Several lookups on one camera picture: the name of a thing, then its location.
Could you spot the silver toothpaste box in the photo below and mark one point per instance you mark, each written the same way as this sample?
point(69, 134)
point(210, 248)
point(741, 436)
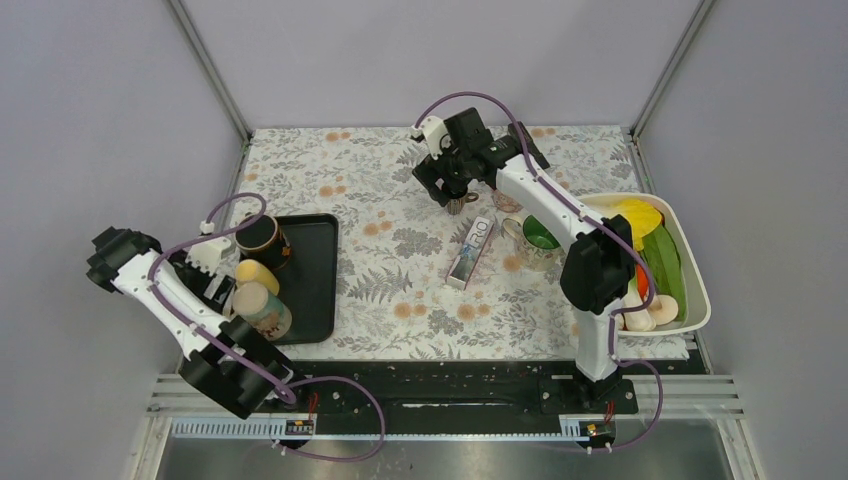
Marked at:
point(470, 252)

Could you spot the pink floral mug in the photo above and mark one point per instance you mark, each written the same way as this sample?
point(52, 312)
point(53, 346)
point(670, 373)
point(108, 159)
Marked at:
point(505, 203)

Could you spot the cream mug red pattern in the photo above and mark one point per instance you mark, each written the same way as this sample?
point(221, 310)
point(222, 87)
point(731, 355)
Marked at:
point(260, 308)

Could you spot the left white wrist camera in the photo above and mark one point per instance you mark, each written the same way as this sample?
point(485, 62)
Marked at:
point(209, 254)

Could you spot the black mug red inside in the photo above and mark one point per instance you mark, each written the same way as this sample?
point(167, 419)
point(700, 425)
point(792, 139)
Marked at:
point(264, 241)

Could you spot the white mushroom toy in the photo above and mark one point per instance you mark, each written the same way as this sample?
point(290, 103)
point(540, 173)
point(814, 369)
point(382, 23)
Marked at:
point(662, 310)

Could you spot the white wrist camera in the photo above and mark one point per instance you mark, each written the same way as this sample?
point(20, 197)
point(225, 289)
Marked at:
point(209, 254)
point(433, 133)

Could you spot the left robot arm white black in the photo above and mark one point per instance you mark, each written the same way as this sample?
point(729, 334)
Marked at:
point(227, 360)

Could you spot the black plastic tray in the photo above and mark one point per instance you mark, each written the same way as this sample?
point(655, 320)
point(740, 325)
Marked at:
point(308, 281)

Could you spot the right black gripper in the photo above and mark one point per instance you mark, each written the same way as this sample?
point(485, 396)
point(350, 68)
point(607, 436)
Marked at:
point(429, 172)

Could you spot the black rectangular box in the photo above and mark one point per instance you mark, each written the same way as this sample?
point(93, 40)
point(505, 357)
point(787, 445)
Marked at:
point(522, 131)

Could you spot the floral tablecloth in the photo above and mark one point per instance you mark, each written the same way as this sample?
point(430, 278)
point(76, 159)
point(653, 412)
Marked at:
point(395, 248)

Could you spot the green inside floral mug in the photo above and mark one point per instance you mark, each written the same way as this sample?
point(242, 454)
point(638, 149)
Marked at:
point(534, 244)

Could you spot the white plastic basin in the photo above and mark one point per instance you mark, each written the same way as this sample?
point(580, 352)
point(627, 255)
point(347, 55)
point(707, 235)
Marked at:
point(698, 304)

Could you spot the orange carrot toy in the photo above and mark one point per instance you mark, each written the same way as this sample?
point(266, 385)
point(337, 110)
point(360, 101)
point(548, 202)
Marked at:
point(643, 283)

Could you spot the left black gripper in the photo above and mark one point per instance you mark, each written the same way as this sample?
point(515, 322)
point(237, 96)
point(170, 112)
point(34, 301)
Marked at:
point(221, 291)

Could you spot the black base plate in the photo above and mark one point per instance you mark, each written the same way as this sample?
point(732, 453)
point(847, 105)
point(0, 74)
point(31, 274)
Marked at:
point(534, 387)

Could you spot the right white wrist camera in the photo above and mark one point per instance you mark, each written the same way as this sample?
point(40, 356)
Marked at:
point(433, 133)

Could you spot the green leafy vegetable toy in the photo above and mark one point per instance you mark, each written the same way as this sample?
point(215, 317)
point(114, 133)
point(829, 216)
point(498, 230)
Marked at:
point(662, 257)

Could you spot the napa cabbage toy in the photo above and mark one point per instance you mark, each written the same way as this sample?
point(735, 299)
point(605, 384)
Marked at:
point(643, 218)

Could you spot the small dark brown mug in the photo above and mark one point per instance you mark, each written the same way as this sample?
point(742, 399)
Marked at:
point(456, 205)

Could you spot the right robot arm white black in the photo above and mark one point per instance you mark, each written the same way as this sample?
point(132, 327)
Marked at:
point(599, 258)

